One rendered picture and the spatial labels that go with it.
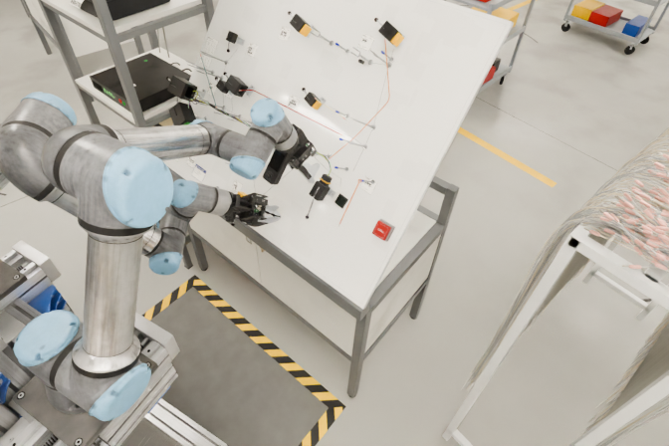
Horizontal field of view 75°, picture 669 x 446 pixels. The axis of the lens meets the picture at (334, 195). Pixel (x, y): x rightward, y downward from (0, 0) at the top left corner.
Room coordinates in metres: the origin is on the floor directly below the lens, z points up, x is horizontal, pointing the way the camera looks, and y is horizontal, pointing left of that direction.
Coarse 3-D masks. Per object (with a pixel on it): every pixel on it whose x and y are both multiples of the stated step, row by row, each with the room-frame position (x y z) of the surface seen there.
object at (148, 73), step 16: (128, 64) 1.93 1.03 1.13; (144, 64) 1.94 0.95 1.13; (160, 64) 1.94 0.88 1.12; (96, 80) 1.77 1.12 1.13; (112, 80) 1.78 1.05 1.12; (144, 80) 1.79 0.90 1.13; (160, 80) 1.80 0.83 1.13; (112, 96) 1.69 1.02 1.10; (144, 96) 1.66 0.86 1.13; (160, 96) 1.70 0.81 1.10
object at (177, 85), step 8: (176, 80) 1.56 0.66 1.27; (184, 80) 1.59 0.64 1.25; (168, 88) 1.56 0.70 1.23; (176, 88) 1.54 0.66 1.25; (184, 88) 1.52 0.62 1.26; (192, 88) 1.56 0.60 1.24; (176, 96) 1.51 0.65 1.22; (184, 96) 1.55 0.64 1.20; (192, 96) 1.54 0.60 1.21; (200, 96) 1.61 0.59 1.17
